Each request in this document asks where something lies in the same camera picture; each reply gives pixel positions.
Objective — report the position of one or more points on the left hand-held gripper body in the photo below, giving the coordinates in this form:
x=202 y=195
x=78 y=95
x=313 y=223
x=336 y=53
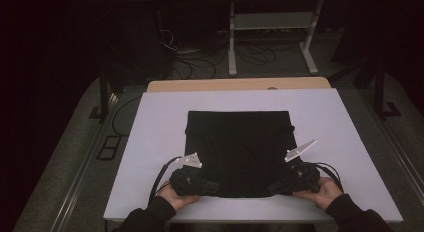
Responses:
x=185 y=183

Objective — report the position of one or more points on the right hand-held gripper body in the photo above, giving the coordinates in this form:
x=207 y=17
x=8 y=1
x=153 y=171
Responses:
x=306 y=180

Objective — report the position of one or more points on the black tank top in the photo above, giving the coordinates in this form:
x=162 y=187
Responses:
x=240 y=148

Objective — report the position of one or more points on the person's left hand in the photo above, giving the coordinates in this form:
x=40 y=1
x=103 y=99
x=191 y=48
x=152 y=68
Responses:
x=176 y=201

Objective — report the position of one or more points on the person's right hand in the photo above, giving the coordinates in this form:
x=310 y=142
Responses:
x=325 y=195

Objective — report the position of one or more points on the white table mat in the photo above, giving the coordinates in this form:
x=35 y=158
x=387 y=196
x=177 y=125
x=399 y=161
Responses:
x=160 y=125

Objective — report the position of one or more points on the round table grommet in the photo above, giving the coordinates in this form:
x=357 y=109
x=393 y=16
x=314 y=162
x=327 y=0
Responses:
x=272 y=88

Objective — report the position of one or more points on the black metal stand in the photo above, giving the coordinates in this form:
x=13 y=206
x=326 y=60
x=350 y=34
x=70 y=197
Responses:
x=380 y=92
x=104 y=92

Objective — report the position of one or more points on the black floor socket frame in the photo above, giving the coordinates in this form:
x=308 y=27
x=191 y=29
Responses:
x=108 y=147

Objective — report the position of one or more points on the metal floor rail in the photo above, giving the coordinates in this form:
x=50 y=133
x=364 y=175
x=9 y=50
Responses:
x=406 y=172
x=80 y=185

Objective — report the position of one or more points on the white metal desk frame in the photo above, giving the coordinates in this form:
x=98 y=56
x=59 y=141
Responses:
x=232 y=52

